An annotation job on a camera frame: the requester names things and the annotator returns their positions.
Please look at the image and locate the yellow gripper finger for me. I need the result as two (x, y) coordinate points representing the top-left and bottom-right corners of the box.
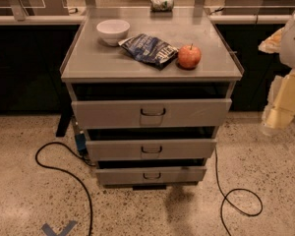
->
(261, 69), (295, 136)
(259, 29), (283, 54)

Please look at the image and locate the grey top drawer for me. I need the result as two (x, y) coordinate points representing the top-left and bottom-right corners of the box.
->
(72, 99), (231, 129)

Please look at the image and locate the grey drawer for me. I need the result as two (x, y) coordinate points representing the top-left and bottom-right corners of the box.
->
(72, 99), (231, 129)
(86, 139), (216, 161)
(95, 166), (207, 186)

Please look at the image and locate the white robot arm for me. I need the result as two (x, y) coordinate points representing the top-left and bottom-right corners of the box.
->
(259, 12), (295, 136)

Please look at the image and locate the grey middle drawer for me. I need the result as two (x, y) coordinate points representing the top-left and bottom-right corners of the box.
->
(86, 139), (216, 161)

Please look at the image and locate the grey metal drawer cabinet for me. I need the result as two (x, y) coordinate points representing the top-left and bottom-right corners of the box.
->
(59, 6), (245, 191)

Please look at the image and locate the grey bottom drawer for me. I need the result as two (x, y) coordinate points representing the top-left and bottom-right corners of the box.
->
(95, 166), (207, 186)

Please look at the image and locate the red apple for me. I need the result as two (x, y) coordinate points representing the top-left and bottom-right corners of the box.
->
(178, 44), (202, 69)

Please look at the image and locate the blue chip bag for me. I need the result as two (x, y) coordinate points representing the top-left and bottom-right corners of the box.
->
(118, 33), (178, 70)

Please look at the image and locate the white ceramic bowl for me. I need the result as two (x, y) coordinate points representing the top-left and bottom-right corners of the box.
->
(96, 20), (130, 46)

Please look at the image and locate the blue box beside cabinet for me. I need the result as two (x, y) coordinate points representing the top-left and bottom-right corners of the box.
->
(75, 133), (88, 155)

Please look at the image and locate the black cable right floor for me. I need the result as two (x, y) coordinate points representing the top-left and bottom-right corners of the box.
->
(214, 147), (264, 236)

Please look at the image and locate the black cable floor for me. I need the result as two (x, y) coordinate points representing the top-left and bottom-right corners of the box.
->
(214, 147), (264, 236)
(34, 141), (96, 236)

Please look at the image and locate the black cable left floor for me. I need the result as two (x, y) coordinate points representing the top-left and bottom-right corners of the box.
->
(34, 141), (96, 236)

